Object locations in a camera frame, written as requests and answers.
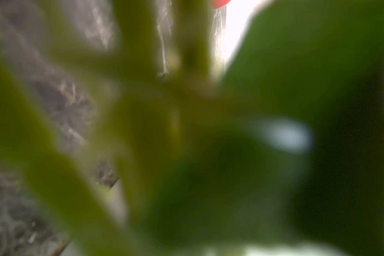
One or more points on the pink artificial flower bouquet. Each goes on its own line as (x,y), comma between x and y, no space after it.
(287,146)

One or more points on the red polka dot toaster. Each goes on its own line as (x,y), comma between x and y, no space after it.
(216,4)

